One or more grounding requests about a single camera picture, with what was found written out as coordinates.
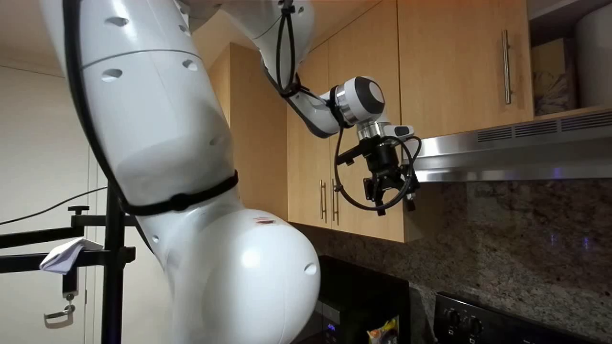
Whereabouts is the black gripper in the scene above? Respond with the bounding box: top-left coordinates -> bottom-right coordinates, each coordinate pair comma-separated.
360,136 -> 419,214

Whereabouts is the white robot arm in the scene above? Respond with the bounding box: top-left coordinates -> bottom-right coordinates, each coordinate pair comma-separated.
39,0 -> 417,344

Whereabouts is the tall wooden cabinet block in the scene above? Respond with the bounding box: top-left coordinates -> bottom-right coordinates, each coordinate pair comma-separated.
285,0 -> 423,245

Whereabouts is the white jar in cabinet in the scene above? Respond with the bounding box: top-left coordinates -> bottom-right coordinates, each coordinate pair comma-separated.
576,4 -> 612,107

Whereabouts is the black microwave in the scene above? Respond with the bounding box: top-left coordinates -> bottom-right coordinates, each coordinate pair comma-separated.
293,256 -> 412,344

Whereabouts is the black stove control panel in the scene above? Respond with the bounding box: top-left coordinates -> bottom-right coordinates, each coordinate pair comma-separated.
434,293 -> 599,344

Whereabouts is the stainless steel range hood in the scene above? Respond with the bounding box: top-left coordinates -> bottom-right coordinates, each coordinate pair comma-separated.
415,107 -> 612,184

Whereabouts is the white paper on stand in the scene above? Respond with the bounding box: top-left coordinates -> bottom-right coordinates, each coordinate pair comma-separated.
39,237 -> 102,275

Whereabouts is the black cable loop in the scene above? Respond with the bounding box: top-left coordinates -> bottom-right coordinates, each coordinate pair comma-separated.
331,126 -> 425,214

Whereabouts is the black camera stand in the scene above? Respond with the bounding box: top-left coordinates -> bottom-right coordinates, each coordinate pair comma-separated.
0,184 -> 136,344

